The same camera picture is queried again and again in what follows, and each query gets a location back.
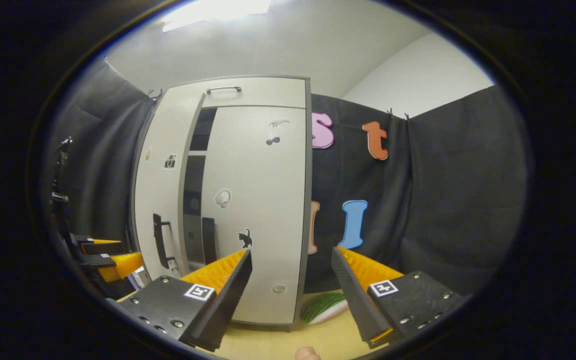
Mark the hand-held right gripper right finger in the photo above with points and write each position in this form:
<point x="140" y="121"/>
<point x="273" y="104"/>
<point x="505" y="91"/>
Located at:
<point x="353" y="300"/>

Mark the dark metal stand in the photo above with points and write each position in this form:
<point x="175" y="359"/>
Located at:
<point x="60" y="200"/>

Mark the green striped white object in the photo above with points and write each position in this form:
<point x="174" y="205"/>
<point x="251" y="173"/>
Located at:
<point x="320" y="306"/>

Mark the black backdrop cloth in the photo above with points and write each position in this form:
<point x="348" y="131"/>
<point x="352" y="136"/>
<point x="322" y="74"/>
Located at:
<point x="458" y="200"/>

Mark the white door with camera sticker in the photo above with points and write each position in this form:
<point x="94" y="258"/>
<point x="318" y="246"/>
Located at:
<point x="163" y="190"/>

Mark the white cardboard box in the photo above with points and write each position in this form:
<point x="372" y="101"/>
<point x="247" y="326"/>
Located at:
<point x="139" y="279"/>

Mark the white and grey cabinet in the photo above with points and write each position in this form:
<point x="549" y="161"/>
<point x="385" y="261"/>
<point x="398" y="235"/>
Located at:
<point x="194" y="130"/>

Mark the ceiling light panel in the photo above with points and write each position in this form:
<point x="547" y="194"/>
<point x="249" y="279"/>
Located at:
<point x="218" y="12"/>

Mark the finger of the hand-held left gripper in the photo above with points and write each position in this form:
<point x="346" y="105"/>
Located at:
<point x="100" y="248"/>
<point x="123" y="265"/>

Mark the white door with cat sticker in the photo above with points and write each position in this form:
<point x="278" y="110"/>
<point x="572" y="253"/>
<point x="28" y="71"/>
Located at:
<point x="258" y="175"/>

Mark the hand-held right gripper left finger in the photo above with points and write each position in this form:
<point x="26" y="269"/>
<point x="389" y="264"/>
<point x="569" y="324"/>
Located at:
<point x="228" y="300"/>

